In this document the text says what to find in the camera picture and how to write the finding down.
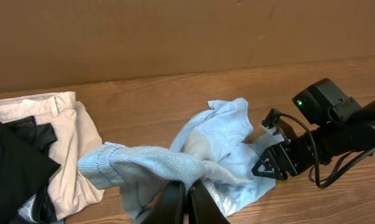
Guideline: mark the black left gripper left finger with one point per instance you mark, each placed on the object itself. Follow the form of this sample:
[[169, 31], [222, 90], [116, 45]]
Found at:
[[169, 209]]

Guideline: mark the light blue t-shirt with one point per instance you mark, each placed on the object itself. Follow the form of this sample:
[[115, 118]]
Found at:
[[211, 148]]

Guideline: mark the beige folded trousers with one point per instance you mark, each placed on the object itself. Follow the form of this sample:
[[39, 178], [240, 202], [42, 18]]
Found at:
[[76, 133]]

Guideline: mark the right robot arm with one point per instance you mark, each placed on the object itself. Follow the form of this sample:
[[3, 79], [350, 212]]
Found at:
[[345, 135]]

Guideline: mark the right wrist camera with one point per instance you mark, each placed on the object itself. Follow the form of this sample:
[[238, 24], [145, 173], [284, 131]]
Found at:
[[276, 126]]

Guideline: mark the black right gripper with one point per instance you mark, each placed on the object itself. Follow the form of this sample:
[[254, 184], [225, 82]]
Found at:
[[284, 159]]

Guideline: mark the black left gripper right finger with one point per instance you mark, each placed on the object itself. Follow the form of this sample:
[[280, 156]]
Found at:
[[201, 207]]

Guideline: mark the black folded garment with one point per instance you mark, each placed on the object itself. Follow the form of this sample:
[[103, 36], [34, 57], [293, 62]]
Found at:
[[25, 166]]

